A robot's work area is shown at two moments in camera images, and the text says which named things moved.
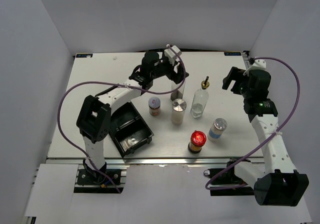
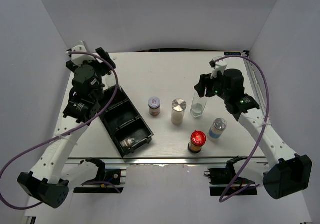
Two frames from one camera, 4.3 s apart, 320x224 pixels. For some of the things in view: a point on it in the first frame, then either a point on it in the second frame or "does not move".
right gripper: [235, 74] to [205, 81]
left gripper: [176, 78] to [105, 67]
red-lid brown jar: [197, 140] does not move
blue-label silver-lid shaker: [216, 130] does not move
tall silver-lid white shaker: [178, 106] does not move
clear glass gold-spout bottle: [200, 100] does not move
